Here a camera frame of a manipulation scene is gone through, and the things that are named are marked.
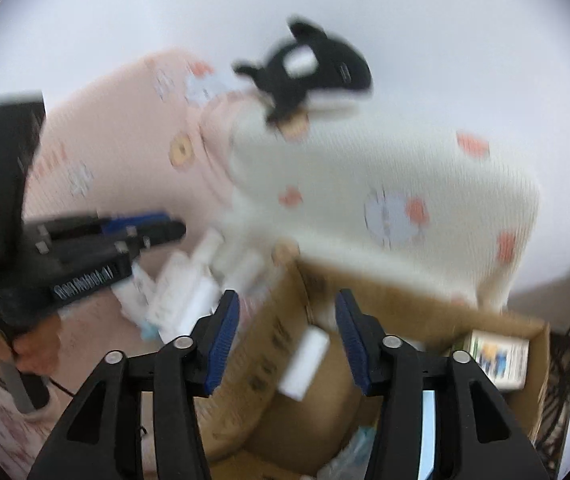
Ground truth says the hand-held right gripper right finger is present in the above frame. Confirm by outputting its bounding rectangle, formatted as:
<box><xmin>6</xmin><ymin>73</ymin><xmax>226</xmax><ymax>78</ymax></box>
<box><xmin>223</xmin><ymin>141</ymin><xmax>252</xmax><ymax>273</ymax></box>
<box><xmin>335</xmin><ymin>289</ymin><xmax>550</xmax><ymax>480</ymax></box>

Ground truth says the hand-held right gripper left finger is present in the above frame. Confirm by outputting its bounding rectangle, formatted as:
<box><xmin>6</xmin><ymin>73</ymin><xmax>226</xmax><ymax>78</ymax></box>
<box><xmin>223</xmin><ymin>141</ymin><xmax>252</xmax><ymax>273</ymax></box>
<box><xmin>27</xmin><ymin>290</ymin><xmax>242</xmax><ymax>480</ymax></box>

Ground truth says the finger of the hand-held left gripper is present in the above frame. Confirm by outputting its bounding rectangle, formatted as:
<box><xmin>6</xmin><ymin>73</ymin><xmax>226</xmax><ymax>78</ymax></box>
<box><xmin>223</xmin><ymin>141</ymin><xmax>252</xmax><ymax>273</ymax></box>
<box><xmin>22</xmin><ymin>211</ymin><xmax>170</xmax><ymax>241</ymax></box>
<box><xmin>40</xmin><ymin>220</ymin><xmax>187</xmax><ymax>266</ymax></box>

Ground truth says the white paper roll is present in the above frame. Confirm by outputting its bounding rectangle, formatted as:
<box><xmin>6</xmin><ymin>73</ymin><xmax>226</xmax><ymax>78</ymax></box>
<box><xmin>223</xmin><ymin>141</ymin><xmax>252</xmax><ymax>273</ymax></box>
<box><xmin>277</xmin><ymin>327</ymin><xmax>330</xmax><ymax>401</ymax></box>

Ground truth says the pile of white rolls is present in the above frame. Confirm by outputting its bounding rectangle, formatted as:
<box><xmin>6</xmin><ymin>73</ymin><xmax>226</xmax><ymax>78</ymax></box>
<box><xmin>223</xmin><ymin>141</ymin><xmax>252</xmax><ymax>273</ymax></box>
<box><xmin>115</xmin><ymin>240</ymin><xmax>286</xmax><ymax>346</ymax></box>

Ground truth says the cardboard box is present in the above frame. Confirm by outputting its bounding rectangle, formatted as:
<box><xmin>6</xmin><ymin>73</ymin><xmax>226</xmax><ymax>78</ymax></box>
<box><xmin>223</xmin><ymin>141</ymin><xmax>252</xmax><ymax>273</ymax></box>
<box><xmin>197</xmin><ymin>250</ymin><xmax>553</xmax><ymax>480</ymax></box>

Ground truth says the person's left hand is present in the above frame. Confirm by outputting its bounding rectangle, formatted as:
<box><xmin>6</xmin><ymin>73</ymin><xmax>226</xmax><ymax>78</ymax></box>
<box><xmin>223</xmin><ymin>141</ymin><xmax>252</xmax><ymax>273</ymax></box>
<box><xmin>11</xmin><ymin>317</ymin><xmax>63</xmax><ymax>377</ymax></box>

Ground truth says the pink printed blanket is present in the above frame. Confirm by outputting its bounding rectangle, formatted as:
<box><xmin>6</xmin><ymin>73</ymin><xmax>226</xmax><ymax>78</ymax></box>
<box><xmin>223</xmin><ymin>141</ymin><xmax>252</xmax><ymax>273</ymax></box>
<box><xmin>0</xmin><ymin>47</ymin><xmax>246</xmax><ymax>480</ymax></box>

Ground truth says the light blue plastic packet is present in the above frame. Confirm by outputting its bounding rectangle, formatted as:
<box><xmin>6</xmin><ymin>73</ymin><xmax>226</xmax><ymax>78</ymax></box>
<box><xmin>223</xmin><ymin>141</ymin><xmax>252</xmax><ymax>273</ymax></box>
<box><xmin>317</xmin><ymin>427</ymin><xmax>378</xmax><ymax>480</ymax></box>

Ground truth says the light blue box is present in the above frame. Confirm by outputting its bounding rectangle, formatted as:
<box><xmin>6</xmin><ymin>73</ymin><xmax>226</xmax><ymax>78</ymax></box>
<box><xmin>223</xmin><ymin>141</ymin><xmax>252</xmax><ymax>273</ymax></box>
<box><xmin>417</xmin><ymin>390</ymin><xmax>438</xmax><ymax>480</ymax></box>

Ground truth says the green white carton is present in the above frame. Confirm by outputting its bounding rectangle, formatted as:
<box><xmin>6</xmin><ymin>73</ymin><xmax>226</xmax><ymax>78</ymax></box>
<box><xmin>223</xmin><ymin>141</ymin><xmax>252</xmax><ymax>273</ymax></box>
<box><xmin>465</xmin><ymin>330</ymin><xmax>530</xmax><ymax>392</ymax></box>

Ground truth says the cream printed pillow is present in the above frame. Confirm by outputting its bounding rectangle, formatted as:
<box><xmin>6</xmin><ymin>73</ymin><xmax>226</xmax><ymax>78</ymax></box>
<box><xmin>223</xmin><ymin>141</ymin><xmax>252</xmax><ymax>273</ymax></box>
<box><xmin>222</xmin><ymin>95</ymin><xmax>540</xmax><ymax>311</ymax></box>

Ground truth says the black white orca plush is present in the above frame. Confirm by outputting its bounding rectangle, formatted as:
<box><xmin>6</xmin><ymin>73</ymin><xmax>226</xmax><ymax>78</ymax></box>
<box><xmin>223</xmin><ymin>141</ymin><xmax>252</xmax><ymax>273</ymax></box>
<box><xmin>232</xmin><ymin>16</ymin><xmax>374</xmax><ymax>128</ymax></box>

